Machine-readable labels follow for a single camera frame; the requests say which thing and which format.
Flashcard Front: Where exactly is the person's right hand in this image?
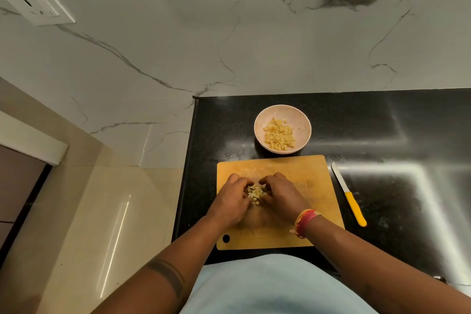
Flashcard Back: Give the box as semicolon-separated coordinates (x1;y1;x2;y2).
258;172;312;226

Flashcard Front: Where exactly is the person's left hand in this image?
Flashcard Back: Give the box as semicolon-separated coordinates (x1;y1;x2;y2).
206;173;255;229

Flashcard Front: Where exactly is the yellow handled kitchen knife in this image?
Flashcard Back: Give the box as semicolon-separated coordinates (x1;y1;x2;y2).
331;161;368;228

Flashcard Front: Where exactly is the pink speckled bowl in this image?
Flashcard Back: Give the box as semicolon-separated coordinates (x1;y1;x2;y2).
253;104;313;156

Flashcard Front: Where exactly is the person's right forearm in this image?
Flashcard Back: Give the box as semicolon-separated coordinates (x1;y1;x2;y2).
304;216;471;314

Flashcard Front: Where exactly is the person's left forearm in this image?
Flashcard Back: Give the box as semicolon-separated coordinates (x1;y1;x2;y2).
90;216;229;314

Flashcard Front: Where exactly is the wooden cutting board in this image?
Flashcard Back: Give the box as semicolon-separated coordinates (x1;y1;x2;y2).
216;155;346;251

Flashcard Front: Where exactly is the red orange thread bracelet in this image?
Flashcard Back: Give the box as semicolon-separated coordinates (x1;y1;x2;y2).
289;209;322;240

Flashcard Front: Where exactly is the wide white switch socket plate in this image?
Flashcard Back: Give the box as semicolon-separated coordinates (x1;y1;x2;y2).
0;0;77;26

